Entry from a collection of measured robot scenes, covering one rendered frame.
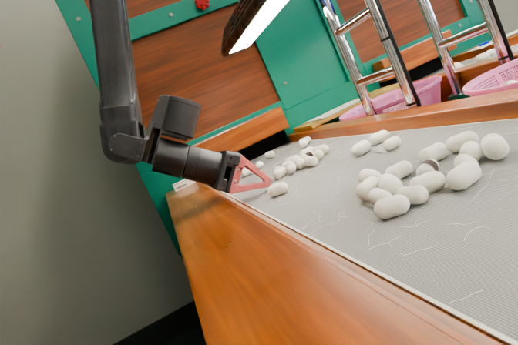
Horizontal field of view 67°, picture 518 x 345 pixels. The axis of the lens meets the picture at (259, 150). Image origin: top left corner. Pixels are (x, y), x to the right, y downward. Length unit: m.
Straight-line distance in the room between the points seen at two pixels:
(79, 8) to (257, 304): 1.11
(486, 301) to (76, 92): 1.99
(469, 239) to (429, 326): 0.12
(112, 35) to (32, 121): 1.47
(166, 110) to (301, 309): 0.47
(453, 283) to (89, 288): 2.01
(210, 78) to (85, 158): 1.01
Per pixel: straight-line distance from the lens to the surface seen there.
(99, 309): 2.20
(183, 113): 0.64
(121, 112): 0.65
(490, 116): 0.59
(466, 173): 0.38
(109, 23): 0.70
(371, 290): 0.23
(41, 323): 2.27
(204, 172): 0.64
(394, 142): 0.61
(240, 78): 1.25
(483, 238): 0.30
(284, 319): 0.24
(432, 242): 0.31
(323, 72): 1.34
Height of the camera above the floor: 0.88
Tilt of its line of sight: 6 degrees down
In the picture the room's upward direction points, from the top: 24 degrees counter-clockwise
